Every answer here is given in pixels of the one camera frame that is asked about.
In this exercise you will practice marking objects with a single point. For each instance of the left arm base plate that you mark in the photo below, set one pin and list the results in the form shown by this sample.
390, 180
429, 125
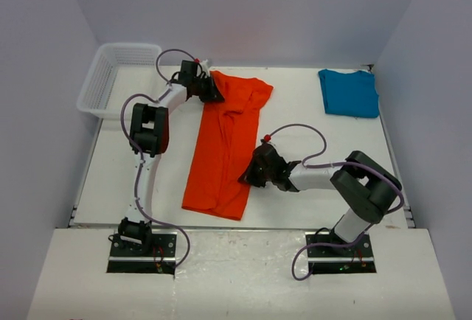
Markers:
157, 257

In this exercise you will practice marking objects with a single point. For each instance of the blue folded t shirt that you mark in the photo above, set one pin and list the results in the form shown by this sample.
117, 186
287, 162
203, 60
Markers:
349, 94

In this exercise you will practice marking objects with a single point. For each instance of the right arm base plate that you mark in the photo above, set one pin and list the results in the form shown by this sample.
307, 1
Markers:
356, 260

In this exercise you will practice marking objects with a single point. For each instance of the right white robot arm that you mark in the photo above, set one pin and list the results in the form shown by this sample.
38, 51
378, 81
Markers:
369, 190

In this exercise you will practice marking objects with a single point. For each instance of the orange t shirt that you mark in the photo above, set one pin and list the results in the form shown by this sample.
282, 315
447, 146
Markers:
226, 139

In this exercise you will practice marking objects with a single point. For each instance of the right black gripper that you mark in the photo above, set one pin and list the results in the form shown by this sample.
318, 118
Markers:
251, 178

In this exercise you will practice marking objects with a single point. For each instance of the white plastic basket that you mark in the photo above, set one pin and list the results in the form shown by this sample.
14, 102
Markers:
118, 71

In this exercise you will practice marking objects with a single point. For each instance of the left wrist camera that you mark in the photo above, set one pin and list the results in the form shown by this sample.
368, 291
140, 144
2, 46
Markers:
204, 65

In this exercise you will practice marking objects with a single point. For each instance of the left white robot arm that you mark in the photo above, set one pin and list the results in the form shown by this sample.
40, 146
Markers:
146, 124

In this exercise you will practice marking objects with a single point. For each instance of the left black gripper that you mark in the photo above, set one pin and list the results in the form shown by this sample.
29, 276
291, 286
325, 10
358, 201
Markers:
213, 95

